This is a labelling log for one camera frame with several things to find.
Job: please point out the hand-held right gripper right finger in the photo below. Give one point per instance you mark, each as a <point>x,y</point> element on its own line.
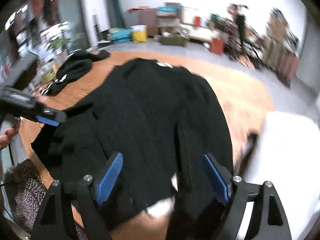
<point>216,180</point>

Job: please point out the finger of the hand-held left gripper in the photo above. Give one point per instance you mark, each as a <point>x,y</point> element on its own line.
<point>50,123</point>

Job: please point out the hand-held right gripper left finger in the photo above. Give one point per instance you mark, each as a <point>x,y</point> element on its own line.
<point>110,180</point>

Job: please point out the black garment with white stripes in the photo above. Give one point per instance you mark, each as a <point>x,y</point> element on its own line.
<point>75,67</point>

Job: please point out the black knit cardigan white cuffs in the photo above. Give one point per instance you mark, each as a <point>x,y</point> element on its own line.
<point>150,120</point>

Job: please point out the person's left hand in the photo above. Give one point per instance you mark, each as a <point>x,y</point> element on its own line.
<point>7,136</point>

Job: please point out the green money tree plant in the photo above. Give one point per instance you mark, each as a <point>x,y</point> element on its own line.
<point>60,43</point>

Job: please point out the person's knit sweater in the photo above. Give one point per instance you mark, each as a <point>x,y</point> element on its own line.
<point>27,195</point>

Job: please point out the white cloth pile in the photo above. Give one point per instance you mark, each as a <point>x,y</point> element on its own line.
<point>287,155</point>

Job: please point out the teal suitcase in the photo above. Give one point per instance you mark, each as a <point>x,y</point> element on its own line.
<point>121,35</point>

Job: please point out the yellow shopping bag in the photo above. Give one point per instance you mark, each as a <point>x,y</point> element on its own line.
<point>139,35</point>

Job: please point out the orange paper bag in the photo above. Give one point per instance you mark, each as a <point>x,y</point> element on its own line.
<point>217,46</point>

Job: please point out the grey teal curtain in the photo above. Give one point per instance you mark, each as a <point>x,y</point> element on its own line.
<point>115,5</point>

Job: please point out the brown suitcase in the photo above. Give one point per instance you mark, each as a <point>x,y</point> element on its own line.
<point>291,65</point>

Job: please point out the olive suitcase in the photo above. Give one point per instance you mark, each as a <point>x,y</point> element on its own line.
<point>273,55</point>

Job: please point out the pink suitcase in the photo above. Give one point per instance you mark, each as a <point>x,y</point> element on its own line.
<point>148,21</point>

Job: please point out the green crate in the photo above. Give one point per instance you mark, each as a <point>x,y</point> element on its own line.
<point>173,41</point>

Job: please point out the white low cabinet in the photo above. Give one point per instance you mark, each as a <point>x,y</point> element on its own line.
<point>200,32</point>

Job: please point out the black trolley cart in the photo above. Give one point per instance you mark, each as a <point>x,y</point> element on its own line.
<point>241,30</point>

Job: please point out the cardboard box pile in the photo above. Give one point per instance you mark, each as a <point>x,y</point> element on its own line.
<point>168,17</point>

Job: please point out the printed cardboard boxes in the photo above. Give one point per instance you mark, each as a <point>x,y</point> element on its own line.
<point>278,23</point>

